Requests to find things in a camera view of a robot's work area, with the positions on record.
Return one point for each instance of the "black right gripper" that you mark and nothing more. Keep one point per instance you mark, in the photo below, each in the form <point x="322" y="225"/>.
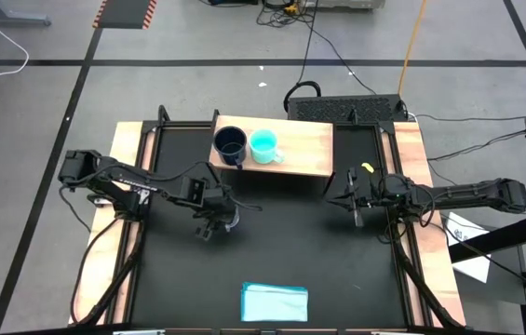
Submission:
<point x="369" y="196"/>

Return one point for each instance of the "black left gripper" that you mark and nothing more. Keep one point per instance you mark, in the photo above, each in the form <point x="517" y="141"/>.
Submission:
<point x="218" y="205"/>

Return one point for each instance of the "small clear mug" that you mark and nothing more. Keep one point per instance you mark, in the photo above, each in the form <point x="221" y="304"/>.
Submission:
<point x="233" y="224"/>

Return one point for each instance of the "dark blue enamel mug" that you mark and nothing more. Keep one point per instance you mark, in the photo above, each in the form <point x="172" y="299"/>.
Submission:
<point x="230" y="144"/>

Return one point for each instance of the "teal plastic mug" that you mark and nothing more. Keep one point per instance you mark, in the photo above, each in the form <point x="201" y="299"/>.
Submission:
<point x="263" y="146"/>

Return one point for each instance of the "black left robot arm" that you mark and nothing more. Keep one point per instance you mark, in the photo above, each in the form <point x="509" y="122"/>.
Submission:
<point x="137" y="183"/>

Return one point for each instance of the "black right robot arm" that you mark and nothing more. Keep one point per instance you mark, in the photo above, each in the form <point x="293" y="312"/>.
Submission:
<point x="472" y="195"/>

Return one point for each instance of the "wooden shelf board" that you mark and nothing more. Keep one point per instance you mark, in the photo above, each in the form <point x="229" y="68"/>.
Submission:
<point x="304" y="144"/>

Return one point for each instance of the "yellow tape tag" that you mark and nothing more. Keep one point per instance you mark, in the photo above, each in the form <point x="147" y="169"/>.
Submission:
<point x="368" y="167"/>

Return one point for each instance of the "black perforated computer case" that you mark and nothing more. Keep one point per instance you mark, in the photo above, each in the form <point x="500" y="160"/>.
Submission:
<point x="341" y="109"/>

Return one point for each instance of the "folded teal cloth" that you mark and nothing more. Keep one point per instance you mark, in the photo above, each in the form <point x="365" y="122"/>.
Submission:
<point x="274" y="304"/>

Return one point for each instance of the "wooden table side board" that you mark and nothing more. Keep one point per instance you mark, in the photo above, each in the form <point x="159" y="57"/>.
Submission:
<point x="430" y="260"/>
<point x="99" y="260"/>

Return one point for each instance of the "white paper sheet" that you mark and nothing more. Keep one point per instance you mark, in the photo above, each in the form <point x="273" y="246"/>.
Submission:
<point x="472" y="270"/>

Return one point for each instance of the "black bar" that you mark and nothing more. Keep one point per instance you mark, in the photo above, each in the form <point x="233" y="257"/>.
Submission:
<point x="500" y="237"/>

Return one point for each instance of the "black mat orange stripes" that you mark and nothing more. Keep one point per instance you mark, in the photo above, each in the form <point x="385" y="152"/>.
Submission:
<point x="125" y="14"/>

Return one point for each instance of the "grey desk foot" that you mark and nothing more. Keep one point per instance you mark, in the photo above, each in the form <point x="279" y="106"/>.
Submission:
<point x="11" y="20"/>

